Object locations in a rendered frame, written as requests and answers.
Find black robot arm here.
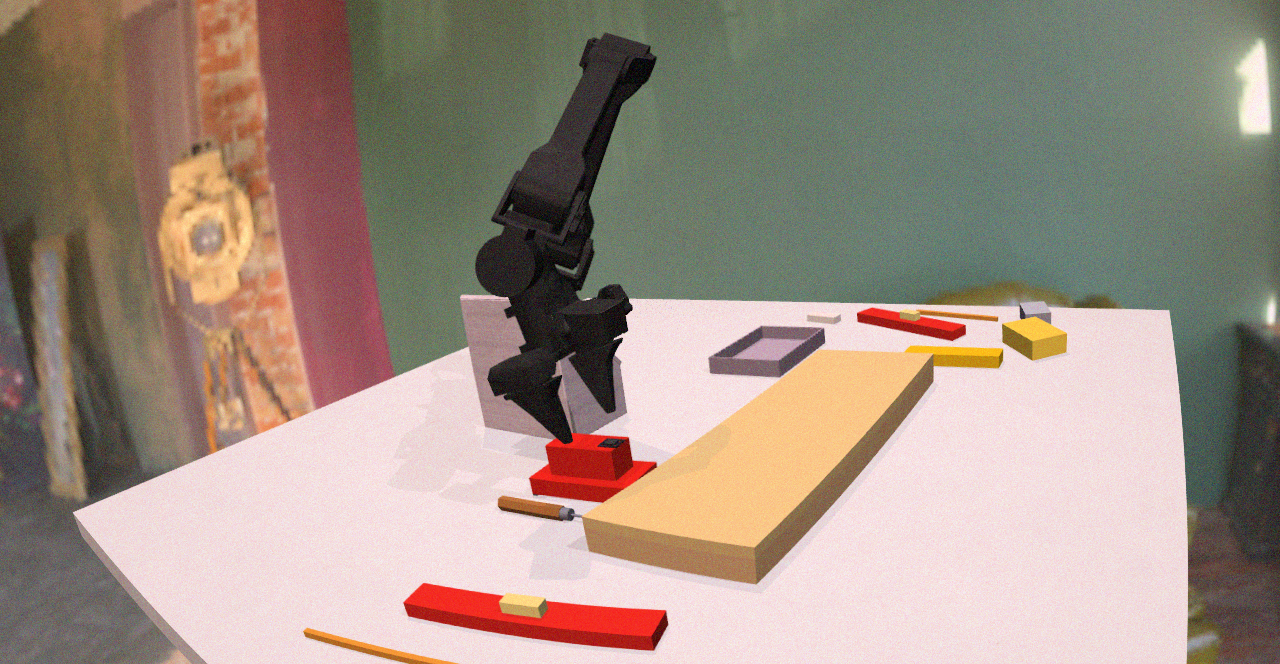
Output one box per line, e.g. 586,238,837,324
475,33,657,352

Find tan wooden floor panel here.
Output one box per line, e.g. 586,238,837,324
582,351,934,583

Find thin orange rod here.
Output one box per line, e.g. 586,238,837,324
303,628,457,664
916,310,998,322

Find awl with brown wooden handle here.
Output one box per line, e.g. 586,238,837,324
498,496,582,521

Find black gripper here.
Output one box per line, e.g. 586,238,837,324
486,276,623,444

